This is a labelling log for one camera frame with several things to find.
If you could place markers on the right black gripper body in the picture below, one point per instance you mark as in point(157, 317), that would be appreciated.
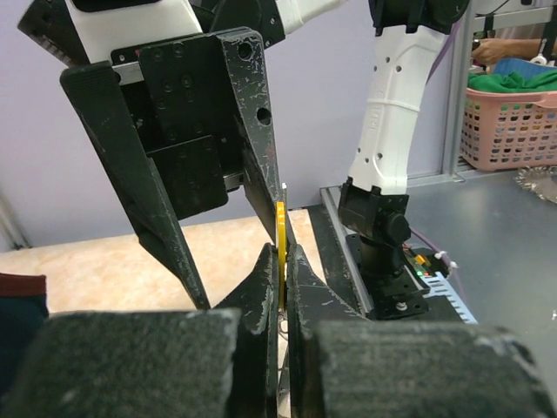
point(184, 111)

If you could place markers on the pink laundry basket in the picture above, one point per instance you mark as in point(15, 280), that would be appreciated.
point(503, 131)

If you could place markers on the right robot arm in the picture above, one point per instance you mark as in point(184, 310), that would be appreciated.
point(409, 40)

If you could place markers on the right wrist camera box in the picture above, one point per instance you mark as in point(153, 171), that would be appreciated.
point(86, 32)

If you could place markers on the dark navy vest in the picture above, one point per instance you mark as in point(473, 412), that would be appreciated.
point(23, 312)

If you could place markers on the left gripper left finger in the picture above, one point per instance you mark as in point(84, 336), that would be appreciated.
point(255, 361)

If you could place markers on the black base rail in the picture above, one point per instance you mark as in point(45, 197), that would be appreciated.
point(371, 263)

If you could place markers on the green cloth in basket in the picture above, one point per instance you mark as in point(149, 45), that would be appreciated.
point(512, 83)

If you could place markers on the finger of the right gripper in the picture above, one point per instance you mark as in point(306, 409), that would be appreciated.
point(244, 56)
point(98, 101)

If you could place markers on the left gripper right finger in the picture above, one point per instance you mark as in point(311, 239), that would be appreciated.
point(309, 302)

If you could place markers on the person hand in background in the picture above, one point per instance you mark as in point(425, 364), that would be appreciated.
point(491, 50)

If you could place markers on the yellow key tag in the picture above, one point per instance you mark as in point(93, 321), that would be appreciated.
point(281, 246)

